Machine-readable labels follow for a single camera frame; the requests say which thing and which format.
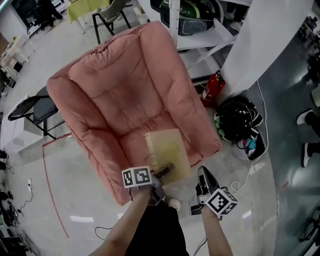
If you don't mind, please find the person's black clothing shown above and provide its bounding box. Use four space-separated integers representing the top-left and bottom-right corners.
124 201 191 256

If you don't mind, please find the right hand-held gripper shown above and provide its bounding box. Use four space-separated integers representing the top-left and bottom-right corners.
188 166 239 218

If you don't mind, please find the person's white shoe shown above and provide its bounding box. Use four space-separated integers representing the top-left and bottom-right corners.
167 198 181 211

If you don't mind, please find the low white box table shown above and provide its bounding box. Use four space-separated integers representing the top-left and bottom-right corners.
0 93 45 155

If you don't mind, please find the green tablecloth table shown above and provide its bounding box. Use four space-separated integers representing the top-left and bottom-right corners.
66 0 111 35

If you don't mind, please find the glossy black helmet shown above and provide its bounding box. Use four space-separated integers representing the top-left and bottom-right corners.
214 99 263 142

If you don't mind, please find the person's right forearm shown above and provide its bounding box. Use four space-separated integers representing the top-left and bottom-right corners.
200 206 235 256

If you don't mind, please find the grey open bag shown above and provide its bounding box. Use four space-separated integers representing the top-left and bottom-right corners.
233 129 269 161

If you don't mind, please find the person's left forearm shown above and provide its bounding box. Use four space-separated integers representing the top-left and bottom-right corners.
88 188 154 256

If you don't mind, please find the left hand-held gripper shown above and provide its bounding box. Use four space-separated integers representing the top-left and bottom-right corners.
121 162 175 206

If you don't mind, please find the long white cable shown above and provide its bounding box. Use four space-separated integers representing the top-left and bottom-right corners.
230 79 270 194

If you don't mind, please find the black folding chair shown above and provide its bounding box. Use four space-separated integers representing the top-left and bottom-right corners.
7 85 66 141

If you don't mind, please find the beige chair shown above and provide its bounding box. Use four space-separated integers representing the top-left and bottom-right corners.
91 0 132 46

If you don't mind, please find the thin black cable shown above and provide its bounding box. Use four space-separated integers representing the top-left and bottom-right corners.
94 225 114 241

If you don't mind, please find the white metal shelf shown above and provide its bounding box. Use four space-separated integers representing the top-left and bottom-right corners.
136 0 251 81

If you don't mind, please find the red fire extinguisher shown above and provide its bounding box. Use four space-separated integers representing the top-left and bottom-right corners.
200 70 227 109

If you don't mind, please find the pink padded armchair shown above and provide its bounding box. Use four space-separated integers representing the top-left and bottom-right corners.
46 20 223 207

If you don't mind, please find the beige square cushion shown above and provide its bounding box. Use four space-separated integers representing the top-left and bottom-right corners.
144 128 192 187

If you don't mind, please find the green helmet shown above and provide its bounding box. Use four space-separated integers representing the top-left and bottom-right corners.
159 0 221 36

